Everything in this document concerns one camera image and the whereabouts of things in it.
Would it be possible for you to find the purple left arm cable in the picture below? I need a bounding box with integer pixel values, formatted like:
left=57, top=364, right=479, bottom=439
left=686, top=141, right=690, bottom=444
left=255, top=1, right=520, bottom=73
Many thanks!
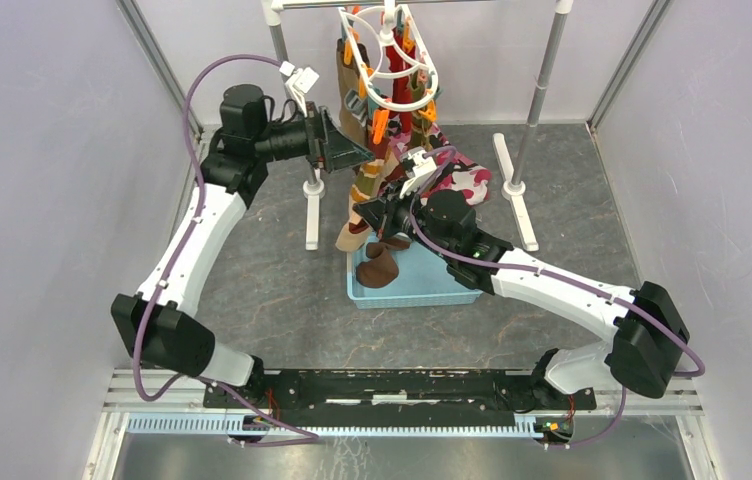
left=130, top=54, right=321, bottom=446

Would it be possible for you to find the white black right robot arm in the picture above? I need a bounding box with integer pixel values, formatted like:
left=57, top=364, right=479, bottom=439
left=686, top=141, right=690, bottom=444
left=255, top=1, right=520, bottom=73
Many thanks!
left=353, top=190, right=693, bottom=408

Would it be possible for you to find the white drying rack stand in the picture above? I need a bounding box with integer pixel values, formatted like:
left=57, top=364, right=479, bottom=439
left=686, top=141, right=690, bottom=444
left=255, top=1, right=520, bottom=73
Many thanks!
left=262, top=0, right=573, bottom=252

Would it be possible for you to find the striped olive cream sock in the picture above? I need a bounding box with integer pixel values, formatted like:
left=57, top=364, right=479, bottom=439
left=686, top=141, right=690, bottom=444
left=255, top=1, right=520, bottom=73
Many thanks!
left=334, top=155, right=391, bottom=254

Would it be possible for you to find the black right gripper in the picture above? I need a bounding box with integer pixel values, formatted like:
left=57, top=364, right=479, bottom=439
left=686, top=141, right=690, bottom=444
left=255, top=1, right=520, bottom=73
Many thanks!
left=353, top=177, right=454, bottom=262

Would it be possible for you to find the white slotted cable duct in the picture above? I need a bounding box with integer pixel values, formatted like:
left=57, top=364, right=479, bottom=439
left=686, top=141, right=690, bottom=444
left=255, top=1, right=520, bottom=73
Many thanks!
left=125, top=413, right=576, bottom=439

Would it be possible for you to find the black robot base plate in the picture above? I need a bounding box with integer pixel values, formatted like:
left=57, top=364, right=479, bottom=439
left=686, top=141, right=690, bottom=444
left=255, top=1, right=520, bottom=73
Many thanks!
left=236, top=369, right=597, bottom=428

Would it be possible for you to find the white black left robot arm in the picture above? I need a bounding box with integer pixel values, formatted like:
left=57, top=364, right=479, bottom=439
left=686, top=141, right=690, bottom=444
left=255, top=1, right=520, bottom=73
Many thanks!
left=111, top=84, right=374, bottom=408

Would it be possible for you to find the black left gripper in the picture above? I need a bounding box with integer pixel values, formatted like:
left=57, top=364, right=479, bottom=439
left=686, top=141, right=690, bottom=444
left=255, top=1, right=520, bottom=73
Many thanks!
left=255, top=103, right=375, bottom=174

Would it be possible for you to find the white round clip hanger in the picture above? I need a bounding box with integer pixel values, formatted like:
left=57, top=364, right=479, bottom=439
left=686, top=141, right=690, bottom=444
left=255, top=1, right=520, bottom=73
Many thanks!
left=337, top=1, right=440, bottom=144

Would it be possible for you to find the light blue plastic basket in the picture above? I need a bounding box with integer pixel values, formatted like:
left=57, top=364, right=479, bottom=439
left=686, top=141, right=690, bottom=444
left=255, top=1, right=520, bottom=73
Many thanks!
left=346, top=243, right=482, bottom=309

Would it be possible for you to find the pink camouflage cloth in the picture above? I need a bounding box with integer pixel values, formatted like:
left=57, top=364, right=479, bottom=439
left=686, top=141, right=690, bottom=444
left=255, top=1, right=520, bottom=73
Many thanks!
left=389, top=124, right=492, bottom=206

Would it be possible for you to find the red sock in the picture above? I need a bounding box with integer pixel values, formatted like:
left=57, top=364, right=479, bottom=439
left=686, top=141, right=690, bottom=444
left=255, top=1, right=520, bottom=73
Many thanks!
left=385, top=33, right=412, bottom=134

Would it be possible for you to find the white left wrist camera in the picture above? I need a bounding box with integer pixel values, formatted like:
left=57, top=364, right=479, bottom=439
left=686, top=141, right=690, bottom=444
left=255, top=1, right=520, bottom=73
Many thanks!
left=279, top=61, right=320, bottom=112

